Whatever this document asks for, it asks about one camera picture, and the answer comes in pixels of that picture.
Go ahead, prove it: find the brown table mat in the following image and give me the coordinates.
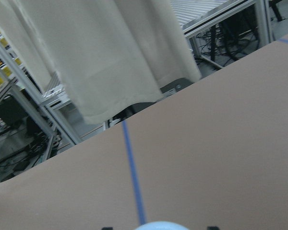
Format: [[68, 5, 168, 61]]
[[0, 35, 288, 230]]

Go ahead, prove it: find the white curtain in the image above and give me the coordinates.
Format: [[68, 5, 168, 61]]
[[0, 0, 201, 124]]

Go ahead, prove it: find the light blue call bell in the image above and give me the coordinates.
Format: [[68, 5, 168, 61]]
[[135, 221, 189, 230]]

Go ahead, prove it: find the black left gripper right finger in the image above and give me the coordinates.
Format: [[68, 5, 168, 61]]
[[207, 226, 218, 230]]

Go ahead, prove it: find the aluminium workbench frame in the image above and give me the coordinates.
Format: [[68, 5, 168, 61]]
[[0, 19, 111, 166]]

